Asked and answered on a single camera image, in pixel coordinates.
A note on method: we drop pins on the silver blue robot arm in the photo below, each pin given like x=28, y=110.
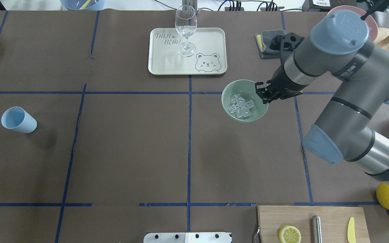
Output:
x=339, y=44

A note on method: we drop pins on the green bowl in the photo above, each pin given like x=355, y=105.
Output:
x=246, y=88

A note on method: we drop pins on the ice cubes in green bowl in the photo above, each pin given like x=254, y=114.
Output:
x=240, y=107

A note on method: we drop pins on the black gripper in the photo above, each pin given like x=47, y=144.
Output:
x=283, y=84

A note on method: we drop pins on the wooden cutting board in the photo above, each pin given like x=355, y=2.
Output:
x=334, y=222

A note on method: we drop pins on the pink bowl with ice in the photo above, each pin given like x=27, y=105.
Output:
x=372, y=25

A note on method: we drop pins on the light blue plastic cup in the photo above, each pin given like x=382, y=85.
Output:
x=17, y=119

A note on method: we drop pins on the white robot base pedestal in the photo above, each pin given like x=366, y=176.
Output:
x=189, y=237

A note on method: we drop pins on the yellow plastic fork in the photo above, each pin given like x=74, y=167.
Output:
x=85, y=5

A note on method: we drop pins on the grey folded cloth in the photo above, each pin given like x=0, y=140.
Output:
x=264, y=40

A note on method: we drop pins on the clear wine glass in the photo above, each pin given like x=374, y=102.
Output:
x=186, y=25

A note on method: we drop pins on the blue bowl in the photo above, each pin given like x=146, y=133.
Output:
x=75, y=4

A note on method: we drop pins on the lemon half slice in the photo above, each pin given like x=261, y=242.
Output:
x=289, y=234

